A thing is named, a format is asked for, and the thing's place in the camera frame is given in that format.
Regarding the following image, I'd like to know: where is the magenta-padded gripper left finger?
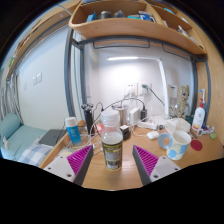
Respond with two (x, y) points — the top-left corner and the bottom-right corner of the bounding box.
(43, 144), (95, 187)

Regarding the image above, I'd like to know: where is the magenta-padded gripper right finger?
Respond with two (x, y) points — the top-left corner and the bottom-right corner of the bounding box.
(132, 144), (182, 187)

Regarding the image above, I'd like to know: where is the clear plastic drink bottle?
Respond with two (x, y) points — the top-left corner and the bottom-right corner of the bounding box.
(99, 109), (124, 172)

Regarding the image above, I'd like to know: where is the grey laptop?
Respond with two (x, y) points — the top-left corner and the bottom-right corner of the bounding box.
(38, 129), (67, 147)

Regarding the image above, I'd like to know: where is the white earbuds case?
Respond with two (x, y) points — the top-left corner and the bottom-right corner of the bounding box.
(146, 130), (160, 140)

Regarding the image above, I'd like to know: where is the blue tube bottle white cap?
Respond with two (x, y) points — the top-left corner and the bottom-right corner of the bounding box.
(64, 116), (83, 147)

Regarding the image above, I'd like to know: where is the flat round red coaster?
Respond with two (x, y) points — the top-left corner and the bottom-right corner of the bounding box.
(190, 139), (204, 152)

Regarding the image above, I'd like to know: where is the bed with checked bedding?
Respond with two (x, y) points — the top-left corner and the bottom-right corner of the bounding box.
(0, 113), (54, 166)

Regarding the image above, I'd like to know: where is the white plastic bag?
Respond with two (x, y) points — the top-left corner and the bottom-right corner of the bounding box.
(165, 117), (192, 135)

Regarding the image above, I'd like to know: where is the white power strip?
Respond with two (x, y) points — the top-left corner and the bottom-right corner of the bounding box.
(137, 120), (158, 130)

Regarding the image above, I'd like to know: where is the black charger block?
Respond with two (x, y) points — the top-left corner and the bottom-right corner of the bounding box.
(119, 124), (132, 141)

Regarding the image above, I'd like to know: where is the black electric shaver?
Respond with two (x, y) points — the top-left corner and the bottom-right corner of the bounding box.
(81, 103), (95, 135)

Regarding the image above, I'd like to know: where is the white charger block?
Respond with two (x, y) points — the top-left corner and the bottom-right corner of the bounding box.
(128, 107), (142, 126)

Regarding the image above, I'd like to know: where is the white pump bottle red top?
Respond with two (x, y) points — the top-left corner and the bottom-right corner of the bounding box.
(191, 98), (206, 133)

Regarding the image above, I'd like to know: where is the brown tree figure toy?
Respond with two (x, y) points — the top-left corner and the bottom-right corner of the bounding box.
(175, 85), (191, 118)

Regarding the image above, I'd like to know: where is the striped curtain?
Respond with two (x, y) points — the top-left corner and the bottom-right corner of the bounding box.
(0, 74), (24, 126)

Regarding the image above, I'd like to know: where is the clear squeeze bottle blue tip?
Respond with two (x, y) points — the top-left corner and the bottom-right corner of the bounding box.
(199, 88), (207, 104)

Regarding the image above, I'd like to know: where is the white desk lamp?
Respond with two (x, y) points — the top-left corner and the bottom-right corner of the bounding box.
(106, 55), (170, 109)

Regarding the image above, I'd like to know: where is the wooden shelf unit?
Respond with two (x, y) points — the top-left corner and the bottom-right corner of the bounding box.
(68, 0), (208, 56)

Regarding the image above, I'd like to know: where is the black power cable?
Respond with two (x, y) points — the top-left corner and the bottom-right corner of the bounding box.
(142, 84), (166, 108)

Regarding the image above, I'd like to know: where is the white wall-mounted box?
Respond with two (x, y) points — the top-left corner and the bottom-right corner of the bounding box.
(167, 84), (179, 99)

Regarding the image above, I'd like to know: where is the white wall outlet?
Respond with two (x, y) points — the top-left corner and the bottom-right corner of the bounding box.
(139, 82), (153, 97)
(124, 82), (138, 98)

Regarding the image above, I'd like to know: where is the white wall switch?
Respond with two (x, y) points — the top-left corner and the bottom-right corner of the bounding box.
(32, 73), (43, 85)

